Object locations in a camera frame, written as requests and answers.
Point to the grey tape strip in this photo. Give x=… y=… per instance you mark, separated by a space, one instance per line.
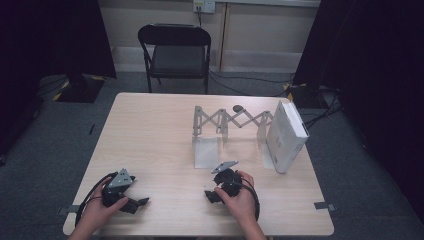
x=68 y=210
x=323 y=206

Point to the black folding chair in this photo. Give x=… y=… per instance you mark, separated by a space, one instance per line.
x=178 y=60

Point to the white book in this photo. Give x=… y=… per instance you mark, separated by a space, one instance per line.
x=283 y=140

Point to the small dark round disc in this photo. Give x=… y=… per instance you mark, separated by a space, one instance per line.
x=238 y=108

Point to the black pen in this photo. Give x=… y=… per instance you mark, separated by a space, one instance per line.
x=91 y=129

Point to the black stand base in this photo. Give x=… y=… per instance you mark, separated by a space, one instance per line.
x=81 y=90
x=305 y=96

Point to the white wall socket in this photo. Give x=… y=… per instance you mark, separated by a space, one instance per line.
x=204 y=5

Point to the person's right hand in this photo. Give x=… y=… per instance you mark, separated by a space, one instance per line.
x=243 y=206

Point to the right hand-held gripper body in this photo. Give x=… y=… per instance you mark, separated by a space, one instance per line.
x=228 y=181

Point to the person's left hand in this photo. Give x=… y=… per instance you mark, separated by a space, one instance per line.
x=95 y=215

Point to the dark curtain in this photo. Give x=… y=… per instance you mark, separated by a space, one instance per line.
x=376 y=66
x=50 y=40

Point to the grey expandable metal book rack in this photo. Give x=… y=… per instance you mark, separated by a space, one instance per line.
x=205 y=155

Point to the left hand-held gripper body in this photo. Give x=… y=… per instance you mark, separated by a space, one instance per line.
x=116 y=186

